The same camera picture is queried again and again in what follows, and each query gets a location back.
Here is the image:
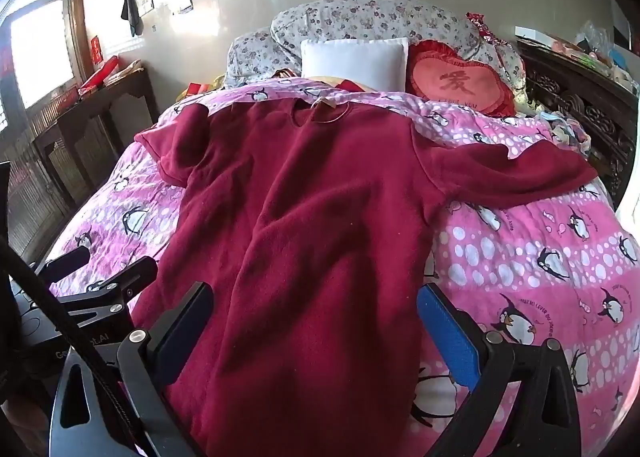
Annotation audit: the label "red heart-shaped cushion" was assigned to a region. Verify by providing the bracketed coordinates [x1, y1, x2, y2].
[405, 40, 517, 118]

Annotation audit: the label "pink penguin print blanket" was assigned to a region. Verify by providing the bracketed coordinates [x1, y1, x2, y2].
[42, 76, 640, 457]

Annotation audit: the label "dark hanging cloth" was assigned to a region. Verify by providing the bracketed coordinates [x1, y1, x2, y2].
[120, 0, 145, 38]

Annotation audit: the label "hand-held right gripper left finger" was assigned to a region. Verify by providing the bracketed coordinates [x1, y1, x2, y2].
[50, 281, 214, 457]

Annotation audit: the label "dark carved wooden cabinet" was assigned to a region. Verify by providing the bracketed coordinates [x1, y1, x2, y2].
[515, 34, 640, 188]

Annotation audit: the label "pile of assorted clutter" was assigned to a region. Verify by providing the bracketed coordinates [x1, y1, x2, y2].
[520, 20, 640, 88]

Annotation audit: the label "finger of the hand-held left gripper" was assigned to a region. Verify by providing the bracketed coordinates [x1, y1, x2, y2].
[34, 245, 92, 284]
[56, 255, 159, 329]

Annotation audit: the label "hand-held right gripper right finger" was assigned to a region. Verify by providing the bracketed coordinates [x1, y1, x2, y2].
[416, 282, 581, 457]

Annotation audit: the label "white pillow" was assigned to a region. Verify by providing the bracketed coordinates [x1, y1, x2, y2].
[300, 37, 410, 92]

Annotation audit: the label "black cable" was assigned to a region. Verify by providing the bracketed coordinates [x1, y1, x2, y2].
[0, 235, 147, 457]

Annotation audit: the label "brown wooden cabinet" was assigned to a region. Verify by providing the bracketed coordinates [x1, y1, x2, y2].
[0, 64, 161, 258]

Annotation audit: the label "red box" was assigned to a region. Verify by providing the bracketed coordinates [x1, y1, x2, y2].
[79, 54, 121, 90]

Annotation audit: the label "small floral cloth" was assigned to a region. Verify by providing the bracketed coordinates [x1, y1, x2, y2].
[550, 117, 593, 155]

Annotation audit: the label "dark red sweater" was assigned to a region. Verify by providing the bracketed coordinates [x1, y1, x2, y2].
[131, 98, 599, 457]

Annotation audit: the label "colourful snack packets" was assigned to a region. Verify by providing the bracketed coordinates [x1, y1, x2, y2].
[185, 74, 226, 98]

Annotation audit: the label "wooden framed window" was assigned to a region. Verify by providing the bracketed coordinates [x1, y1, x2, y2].
[0, 0, 88, 133]

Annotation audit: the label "red patterned bag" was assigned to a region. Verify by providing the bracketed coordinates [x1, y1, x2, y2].
[465, 12, 511, 45]

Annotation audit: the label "floral quilt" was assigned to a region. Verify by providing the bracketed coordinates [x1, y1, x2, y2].
[222, 0, 528, 103]

